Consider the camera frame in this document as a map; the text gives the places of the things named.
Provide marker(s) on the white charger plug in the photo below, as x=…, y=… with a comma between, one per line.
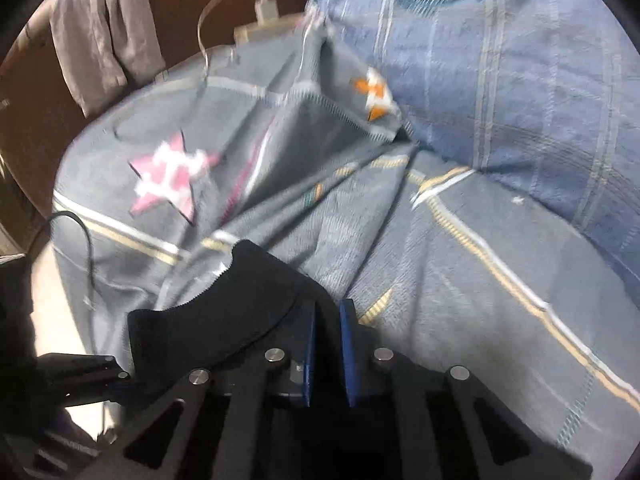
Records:
x=266, y=7

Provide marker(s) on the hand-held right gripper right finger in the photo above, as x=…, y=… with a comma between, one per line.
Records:
x=348, y=350

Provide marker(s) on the grey hanging cloth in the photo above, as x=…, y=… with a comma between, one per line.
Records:
x=95, y=35

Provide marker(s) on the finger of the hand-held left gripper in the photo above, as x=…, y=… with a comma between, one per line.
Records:
x=85, y=372

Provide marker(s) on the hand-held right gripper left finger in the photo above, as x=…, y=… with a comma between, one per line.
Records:
x=306, y=345

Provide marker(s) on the white power strip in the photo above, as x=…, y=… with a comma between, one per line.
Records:
x=265, y=28

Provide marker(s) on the grey star-printed bed sheet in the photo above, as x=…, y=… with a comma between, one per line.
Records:
x=450, y=285

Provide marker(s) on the black pants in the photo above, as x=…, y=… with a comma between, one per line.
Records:
x=240, y=300

